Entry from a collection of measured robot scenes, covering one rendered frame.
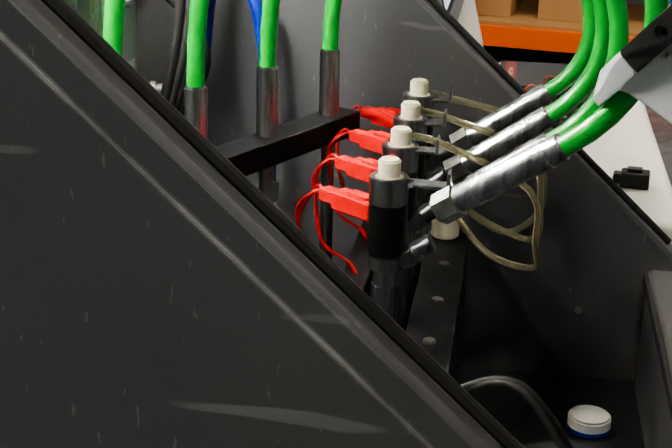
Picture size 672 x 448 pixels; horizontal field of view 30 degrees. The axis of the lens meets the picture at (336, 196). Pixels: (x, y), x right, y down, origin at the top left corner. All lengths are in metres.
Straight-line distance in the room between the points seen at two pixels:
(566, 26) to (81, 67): 5.75
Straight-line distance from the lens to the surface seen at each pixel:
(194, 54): 0.96
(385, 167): 0.87
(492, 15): 6.40
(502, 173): 0.78
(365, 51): 1.18
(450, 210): 0.80
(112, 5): 0.88
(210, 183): 0.53
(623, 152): 1.49
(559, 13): 6.36
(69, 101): 0.54
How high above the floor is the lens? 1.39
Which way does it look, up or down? 19 degrees down
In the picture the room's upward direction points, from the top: 1 degrees clockwise
